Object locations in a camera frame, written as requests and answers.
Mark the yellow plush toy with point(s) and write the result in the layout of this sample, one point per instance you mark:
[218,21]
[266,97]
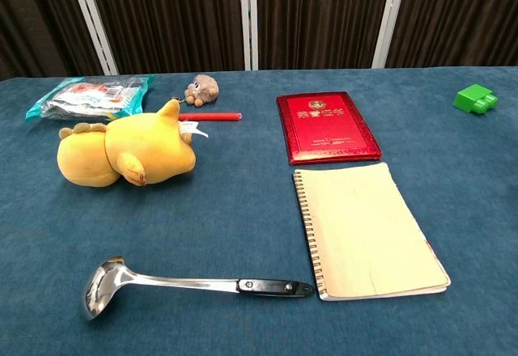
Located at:
[149,145]

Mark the green toy building block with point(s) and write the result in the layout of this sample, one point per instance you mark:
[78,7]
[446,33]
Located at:
[473,98]

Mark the teal plastic snack packet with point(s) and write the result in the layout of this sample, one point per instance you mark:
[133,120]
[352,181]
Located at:
[87,97]

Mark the red certificate booklet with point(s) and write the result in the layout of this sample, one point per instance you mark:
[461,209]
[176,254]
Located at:
[328,127]

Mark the white partition frame post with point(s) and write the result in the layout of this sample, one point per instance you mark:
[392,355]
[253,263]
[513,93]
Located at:
[93,20]
[390,16]
[248,18]

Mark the red stick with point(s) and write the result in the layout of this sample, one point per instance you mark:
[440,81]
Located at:
[214,117]

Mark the yellow spiral notebook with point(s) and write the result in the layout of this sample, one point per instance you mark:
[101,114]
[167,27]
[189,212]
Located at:
[364,230]

